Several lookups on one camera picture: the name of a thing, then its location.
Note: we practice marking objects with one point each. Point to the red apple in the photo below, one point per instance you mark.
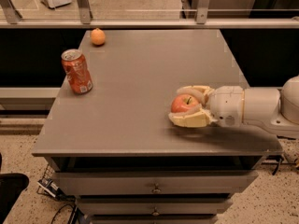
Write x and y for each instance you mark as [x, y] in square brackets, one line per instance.
[183, 103]

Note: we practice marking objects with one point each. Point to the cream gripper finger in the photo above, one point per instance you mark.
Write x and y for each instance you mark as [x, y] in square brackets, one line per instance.
[201, 93]
[196, 117]

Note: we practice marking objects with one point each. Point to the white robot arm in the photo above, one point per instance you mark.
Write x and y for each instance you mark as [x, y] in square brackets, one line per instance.
[271, 109]

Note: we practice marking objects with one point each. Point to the top grey drawer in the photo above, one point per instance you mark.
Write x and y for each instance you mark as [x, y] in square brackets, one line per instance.
[153, 183]

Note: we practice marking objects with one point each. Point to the metal railing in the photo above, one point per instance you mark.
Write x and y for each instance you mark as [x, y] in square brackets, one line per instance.
[202, 14]

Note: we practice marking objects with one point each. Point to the grey drawer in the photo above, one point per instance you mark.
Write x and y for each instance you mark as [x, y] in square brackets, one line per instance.
[153, 183]
[154, 206]

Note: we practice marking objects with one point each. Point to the wire basket on floor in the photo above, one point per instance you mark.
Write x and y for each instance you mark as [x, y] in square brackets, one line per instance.
[47, 186]

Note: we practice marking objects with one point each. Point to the black chair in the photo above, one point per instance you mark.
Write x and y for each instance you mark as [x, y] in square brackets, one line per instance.
[11, 187]

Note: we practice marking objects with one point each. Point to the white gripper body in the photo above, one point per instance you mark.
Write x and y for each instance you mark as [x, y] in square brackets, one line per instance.
[226, 104]

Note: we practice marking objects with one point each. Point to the red soda can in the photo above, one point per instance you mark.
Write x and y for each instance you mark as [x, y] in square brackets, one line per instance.
[77, 73]

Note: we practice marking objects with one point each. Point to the orange fruit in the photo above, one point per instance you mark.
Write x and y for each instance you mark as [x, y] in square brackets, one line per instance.
[98, 37]

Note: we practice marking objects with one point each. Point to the middle grey drawer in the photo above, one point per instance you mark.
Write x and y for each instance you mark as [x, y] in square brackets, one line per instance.
[154, 206]

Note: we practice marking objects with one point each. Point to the grey drawer cabinet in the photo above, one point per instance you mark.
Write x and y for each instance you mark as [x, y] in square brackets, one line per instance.
[122, 124]

